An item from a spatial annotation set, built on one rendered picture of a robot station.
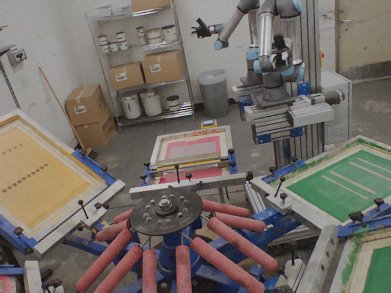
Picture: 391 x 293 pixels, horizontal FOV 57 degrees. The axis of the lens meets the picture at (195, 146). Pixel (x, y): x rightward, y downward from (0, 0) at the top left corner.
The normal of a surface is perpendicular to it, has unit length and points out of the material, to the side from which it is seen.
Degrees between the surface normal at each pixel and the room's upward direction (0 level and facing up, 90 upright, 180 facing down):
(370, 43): 90
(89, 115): 90
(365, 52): 90
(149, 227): 0
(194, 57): 90
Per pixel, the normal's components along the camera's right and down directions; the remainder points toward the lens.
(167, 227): -0.18, -0.88
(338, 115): 0.10, 0.43
